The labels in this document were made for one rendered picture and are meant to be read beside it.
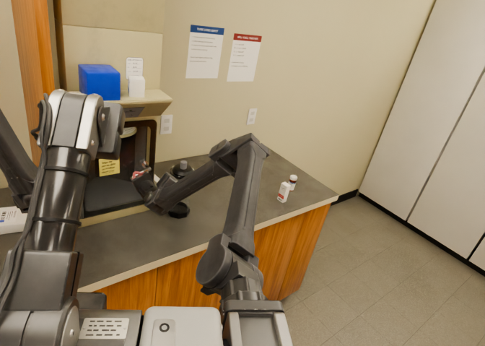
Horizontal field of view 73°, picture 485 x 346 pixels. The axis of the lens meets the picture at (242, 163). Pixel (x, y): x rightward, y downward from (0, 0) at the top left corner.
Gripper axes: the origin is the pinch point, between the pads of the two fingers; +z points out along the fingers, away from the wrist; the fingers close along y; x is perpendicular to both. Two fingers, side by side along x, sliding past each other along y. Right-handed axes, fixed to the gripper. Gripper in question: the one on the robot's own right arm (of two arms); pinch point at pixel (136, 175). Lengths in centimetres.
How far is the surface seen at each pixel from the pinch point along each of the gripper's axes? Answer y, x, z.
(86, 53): 47.6, -5.2, 4.8
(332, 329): -157, -57, -53
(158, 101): 27.7, -17.7, -6.8
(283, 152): -92, -115, 46
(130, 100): 32.4, -9.3, -5.8
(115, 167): 5.2, 5.2, 3.9
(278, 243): -76, -47, -22
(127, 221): -20.3, 12.4, 1.8
